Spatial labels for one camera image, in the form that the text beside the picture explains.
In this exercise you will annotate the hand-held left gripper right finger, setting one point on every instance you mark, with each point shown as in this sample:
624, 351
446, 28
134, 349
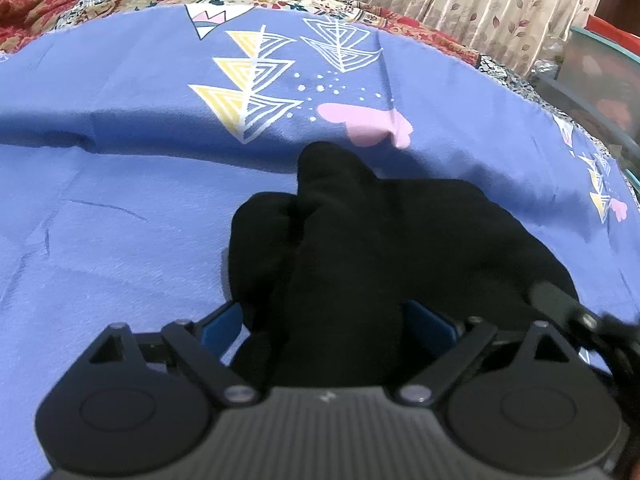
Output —
425, 325

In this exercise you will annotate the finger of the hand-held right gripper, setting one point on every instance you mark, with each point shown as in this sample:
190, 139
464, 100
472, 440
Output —
560, 297

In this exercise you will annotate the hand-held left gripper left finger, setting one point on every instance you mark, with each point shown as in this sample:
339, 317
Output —
225, 322

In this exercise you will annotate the black pants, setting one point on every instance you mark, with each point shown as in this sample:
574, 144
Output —
375, 240

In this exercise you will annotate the blue printed bedsheet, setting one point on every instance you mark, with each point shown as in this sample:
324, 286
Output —
125, 185

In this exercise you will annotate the clear container with teal rim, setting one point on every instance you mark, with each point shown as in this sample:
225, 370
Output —
590, 75

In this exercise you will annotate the red plastic container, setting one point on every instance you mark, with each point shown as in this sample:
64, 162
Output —
612, 27

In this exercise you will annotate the beige leaf print curtain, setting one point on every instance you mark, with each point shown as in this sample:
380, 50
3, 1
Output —
450, 0

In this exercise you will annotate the red patterned quilt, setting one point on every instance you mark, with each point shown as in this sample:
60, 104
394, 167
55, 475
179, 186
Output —
75, 0

